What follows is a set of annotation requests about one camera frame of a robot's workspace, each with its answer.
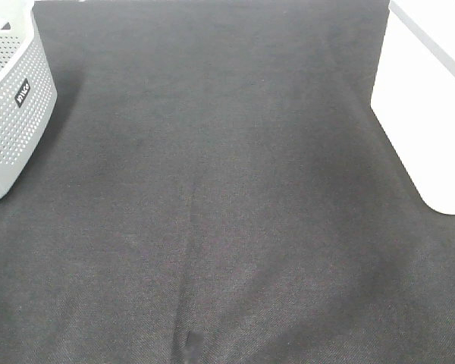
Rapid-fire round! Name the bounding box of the black table cloth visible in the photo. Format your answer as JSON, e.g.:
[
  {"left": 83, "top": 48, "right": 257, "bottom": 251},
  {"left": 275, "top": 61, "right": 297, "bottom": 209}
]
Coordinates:
[{"left": 0, "top": 1, "right": 455, "bottom": 363}]

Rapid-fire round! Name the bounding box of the cream storage box grey rim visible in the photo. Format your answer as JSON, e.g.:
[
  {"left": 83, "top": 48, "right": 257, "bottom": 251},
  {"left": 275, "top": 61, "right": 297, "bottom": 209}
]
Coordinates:
[{"left": 371, "top": 1, "right": 455, "bottom": 215}]

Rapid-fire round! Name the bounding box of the grey perforated plastic basket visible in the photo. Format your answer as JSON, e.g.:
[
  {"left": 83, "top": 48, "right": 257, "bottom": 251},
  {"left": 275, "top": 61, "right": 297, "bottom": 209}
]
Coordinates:
[{"left": 0, "top": 1, "right": 57, "bottom": 199}]

